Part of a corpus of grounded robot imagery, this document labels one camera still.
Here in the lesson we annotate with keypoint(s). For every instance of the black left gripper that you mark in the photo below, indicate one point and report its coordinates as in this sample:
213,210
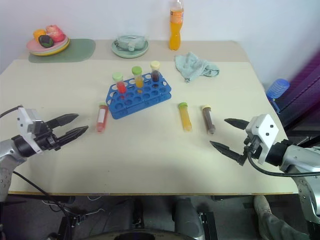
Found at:
46,140

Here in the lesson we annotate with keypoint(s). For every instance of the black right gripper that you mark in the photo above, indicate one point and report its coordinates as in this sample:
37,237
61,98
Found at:
253,147

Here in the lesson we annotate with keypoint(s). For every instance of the brown tube cream cap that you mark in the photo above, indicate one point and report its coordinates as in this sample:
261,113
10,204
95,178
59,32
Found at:
208,121

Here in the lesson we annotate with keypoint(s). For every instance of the orange tube green cap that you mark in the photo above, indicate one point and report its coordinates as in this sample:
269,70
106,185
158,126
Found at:
186,118
138,80

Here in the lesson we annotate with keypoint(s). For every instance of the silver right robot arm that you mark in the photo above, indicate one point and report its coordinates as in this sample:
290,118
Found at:
297,157

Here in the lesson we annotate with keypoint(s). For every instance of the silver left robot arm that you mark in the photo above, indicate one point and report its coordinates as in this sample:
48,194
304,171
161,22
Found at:
10,150

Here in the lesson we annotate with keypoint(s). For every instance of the red tube white label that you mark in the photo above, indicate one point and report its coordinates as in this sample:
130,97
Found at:
102,120

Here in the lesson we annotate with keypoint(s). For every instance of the red tube pale green cap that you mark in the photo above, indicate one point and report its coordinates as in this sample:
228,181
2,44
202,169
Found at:
121,86

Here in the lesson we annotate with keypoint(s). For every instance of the blue test tube rack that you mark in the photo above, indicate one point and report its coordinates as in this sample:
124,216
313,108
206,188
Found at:
147,100

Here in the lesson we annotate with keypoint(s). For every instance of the dark tube yellow cap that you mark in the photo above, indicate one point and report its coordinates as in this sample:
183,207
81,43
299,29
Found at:
155,73

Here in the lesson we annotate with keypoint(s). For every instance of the blue bottle cap object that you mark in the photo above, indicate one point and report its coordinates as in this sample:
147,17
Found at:
277,87

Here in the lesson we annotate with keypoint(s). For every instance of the green placemat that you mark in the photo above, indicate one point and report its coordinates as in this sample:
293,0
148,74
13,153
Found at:
80,50

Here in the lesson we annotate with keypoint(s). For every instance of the stacked plates with toy food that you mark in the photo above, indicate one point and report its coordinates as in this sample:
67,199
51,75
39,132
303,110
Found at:
60,49

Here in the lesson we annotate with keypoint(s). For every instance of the pale green cloth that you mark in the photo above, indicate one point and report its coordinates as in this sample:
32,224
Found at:
192,66

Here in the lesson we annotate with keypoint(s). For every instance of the pink plate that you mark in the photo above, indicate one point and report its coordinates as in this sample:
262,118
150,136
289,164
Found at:
33,47

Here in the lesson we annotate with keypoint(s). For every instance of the dark purple toy fruit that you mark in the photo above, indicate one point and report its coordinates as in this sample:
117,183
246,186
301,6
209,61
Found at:
45,41

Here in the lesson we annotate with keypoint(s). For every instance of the dark grey rounded shape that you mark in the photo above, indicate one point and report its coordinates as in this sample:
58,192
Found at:
186,215

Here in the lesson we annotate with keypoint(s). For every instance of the pink toy peach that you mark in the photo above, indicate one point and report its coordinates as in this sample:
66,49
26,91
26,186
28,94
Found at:
56,33

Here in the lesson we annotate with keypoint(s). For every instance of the grey brown rounded shape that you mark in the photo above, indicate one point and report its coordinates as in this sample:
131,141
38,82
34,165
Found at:
275,222

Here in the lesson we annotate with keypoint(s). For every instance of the pale green plate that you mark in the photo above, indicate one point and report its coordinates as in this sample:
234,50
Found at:
130,53

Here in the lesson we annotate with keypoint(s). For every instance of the orange toy fruit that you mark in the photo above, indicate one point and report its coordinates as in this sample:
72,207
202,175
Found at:
38,33

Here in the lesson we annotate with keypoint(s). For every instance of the orange soda bottle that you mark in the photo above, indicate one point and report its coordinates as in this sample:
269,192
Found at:
175,32

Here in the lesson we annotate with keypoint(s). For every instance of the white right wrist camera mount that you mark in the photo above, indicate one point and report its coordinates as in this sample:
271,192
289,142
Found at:
265,127

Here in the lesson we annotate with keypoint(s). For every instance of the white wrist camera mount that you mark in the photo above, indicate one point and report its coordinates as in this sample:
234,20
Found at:
265,127
25,117

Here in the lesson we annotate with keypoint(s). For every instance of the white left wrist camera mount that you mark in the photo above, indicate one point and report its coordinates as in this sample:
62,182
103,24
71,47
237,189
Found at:
25,117

